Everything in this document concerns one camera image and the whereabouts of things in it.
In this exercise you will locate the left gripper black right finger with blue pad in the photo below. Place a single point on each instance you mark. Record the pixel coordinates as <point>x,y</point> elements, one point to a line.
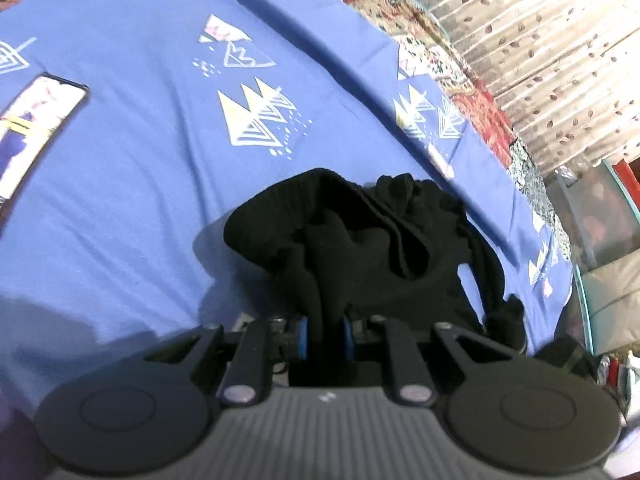
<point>515,412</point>

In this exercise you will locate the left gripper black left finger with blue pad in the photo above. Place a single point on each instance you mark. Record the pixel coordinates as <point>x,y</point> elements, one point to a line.
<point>149,410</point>

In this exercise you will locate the black pants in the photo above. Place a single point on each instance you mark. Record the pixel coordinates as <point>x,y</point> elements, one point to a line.
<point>401,248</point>

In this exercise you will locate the pile of colourful clothes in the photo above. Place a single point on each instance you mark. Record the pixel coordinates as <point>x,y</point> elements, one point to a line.
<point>619,374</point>

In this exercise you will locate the beige fabric bag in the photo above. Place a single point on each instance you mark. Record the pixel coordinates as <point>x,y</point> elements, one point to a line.
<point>612,293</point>

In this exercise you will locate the clear teal-rimmed storage bin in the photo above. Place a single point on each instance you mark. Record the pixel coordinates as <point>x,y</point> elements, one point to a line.
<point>602,221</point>

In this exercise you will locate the blue patterned bedsheet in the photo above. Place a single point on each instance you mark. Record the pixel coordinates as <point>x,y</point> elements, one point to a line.
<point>194,106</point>

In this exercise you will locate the leaf patterned curtain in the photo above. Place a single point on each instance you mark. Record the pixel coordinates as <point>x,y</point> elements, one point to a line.
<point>565,72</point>

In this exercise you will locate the red floral quilt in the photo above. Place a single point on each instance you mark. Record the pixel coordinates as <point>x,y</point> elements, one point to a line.
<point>425,49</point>

